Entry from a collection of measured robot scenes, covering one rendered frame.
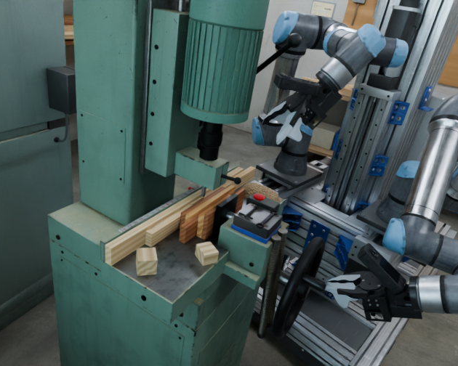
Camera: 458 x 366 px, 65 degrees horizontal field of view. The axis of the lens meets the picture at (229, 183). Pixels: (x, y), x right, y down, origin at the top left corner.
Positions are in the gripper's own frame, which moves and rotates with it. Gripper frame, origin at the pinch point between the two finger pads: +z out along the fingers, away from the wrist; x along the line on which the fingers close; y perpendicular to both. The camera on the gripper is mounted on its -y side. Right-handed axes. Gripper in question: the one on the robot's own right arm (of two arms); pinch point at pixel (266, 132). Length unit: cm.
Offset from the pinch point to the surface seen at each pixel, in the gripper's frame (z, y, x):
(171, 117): 13.9, -20.5, 3.2
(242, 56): -9.1, -19.6, -5.0
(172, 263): 35.1, -2.8, -21.0
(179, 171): 24.9, -8.4, 4.3
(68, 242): 65, -18, 6
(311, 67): -56, 120, 300
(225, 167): 14.7, -1.2, 0.5
